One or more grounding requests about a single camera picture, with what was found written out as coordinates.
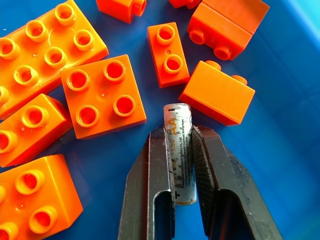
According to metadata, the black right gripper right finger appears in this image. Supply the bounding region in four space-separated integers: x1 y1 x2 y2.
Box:
190 124 285 240

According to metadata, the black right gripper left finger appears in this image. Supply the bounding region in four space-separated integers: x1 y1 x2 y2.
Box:
117 126 176 240

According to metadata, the white AA battery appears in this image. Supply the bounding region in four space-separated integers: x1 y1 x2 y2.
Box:
163 102 197 206

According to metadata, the blue plastic bin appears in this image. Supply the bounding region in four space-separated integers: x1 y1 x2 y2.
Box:
0 0 320 240

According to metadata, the orange two-stud building brick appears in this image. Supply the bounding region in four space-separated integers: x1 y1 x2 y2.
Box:
95 0 148 25
178 60 256 127
147 21 191 89

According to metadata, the orange four-stud building brick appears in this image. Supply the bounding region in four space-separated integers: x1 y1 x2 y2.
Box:
0 93 74 168
186 0 271 61
59 54 147 140
0 154 84 240

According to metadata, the orange eight-stud building brick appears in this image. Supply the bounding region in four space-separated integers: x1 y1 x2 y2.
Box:
0 0 110 120

